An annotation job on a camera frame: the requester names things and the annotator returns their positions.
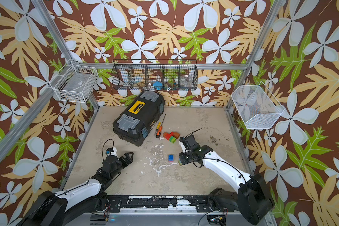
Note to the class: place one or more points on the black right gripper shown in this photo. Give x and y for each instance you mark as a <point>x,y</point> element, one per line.
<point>181,158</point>

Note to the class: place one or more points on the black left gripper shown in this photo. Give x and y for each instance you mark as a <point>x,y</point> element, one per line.
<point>130,159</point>

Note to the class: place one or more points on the orange lego brick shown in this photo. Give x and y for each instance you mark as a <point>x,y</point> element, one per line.
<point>176,135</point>

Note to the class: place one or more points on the dark green lego brick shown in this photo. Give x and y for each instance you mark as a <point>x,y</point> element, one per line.
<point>172,139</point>

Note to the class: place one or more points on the red long lego brick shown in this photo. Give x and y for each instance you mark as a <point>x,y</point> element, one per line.
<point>167,136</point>

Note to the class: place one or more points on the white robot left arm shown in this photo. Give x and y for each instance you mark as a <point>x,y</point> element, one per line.
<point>58,209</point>

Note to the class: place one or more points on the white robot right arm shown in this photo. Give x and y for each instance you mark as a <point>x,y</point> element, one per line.
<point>250,197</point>

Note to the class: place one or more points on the black toolbox with yellow label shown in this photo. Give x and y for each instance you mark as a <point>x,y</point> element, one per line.
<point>137,120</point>

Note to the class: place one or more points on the blue object in basket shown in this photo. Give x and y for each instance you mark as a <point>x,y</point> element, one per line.
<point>157,85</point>

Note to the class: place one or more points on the black mounting rail base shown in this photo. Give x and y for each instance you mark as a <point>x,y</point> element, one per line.
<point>170,203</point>

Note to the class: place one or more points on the orange handled screwdriver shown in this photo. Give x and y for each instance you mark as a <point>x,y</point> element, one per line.
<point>159,132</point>

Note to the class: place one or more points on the yellow handled screwdriver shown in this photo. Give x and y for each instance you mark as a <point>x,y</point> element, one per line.
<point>160,123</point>

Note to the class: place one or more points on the white wire basket right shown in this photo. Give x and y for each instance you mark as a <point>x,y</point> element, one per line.
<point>257,106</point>

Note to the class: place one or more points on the white wire basket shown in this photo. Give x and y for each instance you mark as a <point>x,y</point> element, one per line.
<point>257,106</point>
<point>75,82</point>

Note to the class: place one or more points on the black wire basket back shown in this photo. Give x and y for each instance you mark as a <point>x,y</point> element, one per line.
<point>174,74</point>

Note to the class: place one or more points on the white wire basket left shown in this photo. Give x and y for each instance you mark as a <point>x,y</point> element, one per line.
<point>75,82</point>

